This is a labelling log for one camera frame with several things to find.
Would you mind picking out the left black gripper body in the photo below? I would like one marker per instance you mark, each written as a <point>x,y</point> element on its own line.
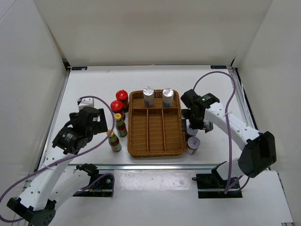
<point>95,129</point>

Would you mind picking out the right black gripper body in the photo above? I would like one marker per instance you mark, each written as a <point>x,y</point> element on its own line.
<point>194,122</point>

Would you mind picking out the dark spice jar white lid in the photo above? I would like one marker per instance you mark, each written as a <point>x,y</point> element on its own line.
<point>191,132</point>

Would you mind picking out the silver cap white shaker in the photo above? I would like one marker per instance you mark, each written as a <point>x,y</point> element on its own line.
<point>148,96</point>
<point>167,97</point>

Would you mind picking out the silver cap white shaker front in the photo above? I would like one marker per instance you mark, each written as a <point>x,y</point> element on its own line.
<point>148,96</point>

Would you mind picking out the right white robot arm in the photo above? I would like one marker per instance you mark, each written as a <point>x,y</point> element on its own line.
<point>258,149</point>

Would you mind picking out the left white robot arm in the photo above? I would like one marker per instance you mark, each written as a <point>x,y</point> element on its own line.
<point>39,202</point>

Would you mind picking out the yellow cap sauce bottle rear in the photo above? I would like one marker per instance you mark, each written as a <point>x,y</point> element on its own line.
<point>120,125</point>

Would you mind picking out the yellow cap sauce bottle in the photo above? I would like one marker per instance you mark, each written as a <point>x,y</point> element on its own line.
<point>114,141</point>
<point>120,125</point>

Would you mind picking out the yellow cap sauce bottle front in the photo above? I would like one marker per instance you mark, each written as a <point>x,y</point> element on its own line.
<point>114,141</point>

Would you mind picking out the red cap sauce jar front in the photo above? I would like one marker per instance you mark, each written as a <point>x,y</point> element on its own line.
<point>117,107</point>

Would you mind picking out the red cap sauce jar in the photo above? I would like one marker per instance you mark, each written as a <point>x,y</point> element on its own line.
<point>122,96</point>
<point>117,107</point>

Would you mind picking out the pink spice jar white lid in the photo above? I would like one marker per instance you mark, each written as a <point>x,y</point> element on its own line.
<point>193,144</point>

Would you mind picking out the red cap sauce jar rear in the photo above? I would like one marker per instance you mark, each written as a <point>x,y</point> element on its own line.
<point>122,96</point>

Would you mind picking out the woven wicker divided tray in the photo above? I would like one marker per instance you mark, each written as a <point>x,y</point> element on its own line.
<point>154,131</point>

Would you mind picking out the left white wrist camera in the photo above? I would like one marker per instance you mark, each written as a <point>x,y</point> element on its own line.
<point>85,102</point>

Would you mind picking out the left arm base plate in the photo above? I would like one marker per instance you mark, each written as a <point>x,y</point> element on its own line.
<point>101,185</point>

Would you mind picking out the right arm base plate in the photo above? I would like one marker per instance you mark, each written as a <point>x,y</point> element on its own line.
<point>209,188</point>

